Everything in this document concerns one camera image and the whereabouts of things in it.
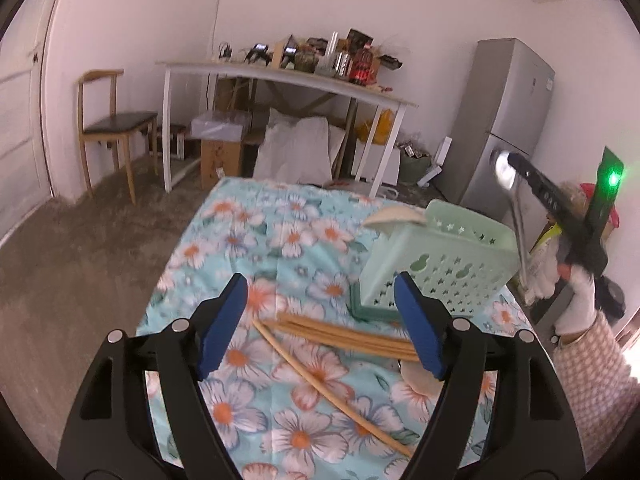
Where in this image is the right white gloved hand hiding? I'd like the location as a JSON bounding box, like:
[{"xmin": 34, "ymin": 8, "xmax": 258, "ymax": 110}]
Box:
[{"xmin": 524, "ymin": 236, "xmax": 598, "ymax": 339}]

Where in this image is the mint green utensil holder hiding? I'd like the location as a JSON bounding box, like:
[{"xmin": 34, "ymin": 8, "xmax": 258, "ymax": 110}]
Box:
[{"xmin": 349, "ymin": 200, "xmax": 520, "ymax": 322}]

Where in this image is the white box under table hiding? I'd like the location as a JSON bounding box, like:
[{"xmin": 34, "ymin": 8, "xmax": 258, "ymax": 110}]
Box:
[{"xmin": 351, "ymin": 138, "xmax": 403, "ymax": 188}]

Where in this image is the metal spoon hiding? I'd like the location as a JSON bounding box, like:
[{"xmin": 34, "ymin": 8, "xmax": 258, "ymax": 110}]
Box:
[{"xmin": 491, "ymin": 151, "xmax": 535, "ymax": 307}]

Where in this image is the floral blue tablecloth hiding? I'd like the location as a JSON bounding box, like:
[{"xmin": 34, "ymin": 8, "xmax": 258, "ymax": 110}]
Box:
[{"xmin": 135, "ymin": 178, "xmax": 532, "ymax": 480}]

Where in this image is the white rice paddle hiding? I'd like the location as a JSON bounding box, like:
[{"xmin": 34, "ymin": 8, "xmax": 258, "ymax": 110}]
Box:
[{"xmin": 399, "ymin": 361, "xmax": 444, "ymax": 398}]

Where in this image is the cream plastic soup ladle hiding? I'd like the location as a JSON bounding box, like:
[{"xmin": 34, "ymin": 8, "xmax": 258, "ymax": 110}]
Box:
[{"xmin": 362, "ymin": 205, "xmax": 426, "ymax": 236}]

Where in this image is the green bag on floor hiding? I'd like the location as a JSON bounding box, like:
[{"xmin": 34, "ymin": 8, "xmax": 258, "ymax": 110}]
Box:
[{"xmin": 398, "ymin": 142, "xmax": 432, "ymax": 185}]

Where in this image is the red cola bottles pack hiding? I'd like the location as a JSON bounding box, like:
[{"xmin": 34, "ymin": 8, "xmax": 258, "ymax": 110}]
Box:
[{"xmin": 348, "ymin": 44, "xmax": 373, "ymax": 86}]

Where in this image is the wooden chopstick lone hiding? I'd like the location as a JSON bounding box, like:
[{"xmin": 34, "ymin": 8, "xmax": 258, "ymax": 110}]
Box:
[{"xmin": 253, "ymin": 320, "xmax": 412, "ymax": 457}]

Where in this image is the yellow plastic bag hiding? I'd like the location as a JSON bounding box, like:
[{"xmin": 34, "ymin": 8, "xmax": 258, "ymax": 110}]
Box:
[{"xmin": 355, "ymin": 108, "xmax": 395, "ymax": 145}]

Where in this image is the wooden chair dark seat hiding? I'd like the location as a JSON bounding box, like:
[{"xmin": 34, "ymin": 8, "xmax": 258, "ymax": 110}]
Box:
[{"xmin": 76, "ymin": 70, "xmax": 160, "ymax": 205}]

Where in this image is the white wooden side table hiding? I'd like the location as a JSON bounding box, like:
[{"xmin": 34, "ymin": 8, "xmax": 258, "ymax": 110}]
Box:
[{"xmin": 157, "ymin": 61, "xmax": 416, "ymax": 198}]

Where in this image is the cardboard box under table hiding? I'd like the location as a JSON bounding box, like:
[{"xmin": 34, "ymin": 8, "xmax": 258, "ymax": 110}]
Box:
[{"xmin": 200, "ymin": 140, "xmax": 243, "ymax": 191}]

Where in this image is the white sack under table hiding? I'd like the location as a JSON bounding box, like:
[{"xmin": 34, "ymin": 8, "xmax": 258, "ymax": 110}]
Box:
[{"xmin": 253, "ymin": 108, "xmax": 346, "ymax": 186}]

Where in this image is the white panel door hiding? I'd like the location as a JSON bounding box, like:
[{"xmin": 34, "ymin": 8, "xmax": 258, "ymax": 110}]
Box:
[{"xmin": 0, "ymin": 0, "xmax": 54, "ymax": 237}]

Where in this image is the right forearm checked sleeve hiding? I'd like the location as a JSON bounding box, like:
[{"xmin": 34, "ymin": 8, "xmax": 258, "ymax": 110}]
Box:
[{"xmin": 553, "ymin": 314, "xmax": 639, "ymax": 469}]

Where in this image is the silver refrigerator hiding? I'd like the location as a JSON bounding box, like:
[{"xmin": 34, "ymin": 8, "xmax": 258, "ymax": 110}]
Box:
[{"xmin": 437, "ymin": 38, "xmax": 555, "ymax": 221}]

